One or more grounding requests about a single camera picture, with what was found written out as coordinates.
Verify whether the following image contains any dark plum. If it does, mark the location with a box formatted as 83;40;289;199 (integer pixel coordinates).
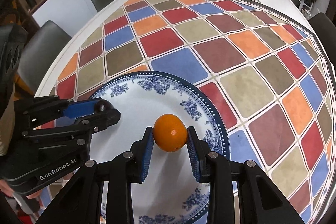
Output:
94;100;114;114

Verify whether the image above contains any orange tangerine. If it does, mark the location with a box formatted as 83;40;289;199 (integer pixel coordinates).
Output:
153;114;187;152

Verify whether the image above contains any person left hand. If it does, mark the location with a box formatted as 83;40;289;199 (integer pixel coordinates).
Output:
0;179;42;199

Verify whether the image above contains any blue white porcelain plate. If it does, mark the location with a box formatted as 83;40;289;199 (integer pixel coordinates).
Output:
90;71;230;223

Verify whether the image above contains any near left dark chair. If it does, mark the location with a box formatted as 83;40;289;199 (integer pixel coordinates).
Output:
18;20;71;93

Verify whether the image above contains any colourful checkered tablecloth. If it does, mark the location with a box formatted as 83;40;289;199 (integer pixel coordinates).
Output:
36;0;335;223

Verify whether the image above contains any right dark chair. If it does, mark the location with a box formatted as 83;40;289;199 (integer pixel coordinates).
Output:
309;12;336;67

